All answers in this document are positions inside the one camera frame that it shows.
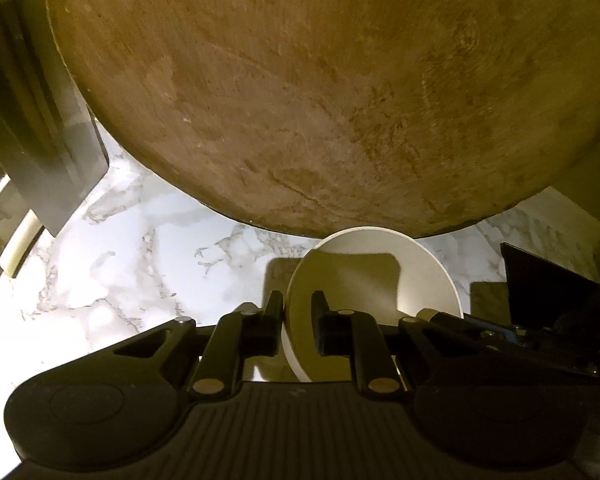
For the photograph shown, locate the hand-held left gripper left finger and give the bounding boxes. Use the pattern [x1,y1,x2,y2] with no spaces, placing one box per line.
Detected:
[111,290,285,402]

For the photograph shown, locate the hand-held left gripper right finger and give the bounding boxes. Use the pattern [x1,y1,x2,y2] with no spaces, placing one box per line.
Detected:
[311,290,482,403]

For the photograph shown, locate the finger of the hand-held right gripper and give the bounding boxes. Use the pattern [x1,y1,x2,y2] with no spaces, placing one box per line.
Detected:
[417,309,532,349]

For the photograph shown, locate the small beige bowl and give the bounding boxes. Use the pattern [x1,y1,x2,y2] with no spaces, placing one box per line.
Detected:
[280,227,465,385]

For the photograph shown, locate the round wooden cutting board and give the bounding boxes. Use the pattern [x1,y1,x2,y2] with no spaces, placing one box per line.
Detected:
[40,0,600,240]

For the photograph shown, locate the steel cleaver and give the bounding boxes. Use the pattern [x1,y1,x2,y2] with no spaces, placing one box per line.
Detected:
[0,0,112,238]

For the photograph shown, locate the cream knife handle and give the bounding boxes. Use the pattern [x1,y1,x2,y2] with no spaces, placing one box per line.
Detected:
[0,210,45,279]

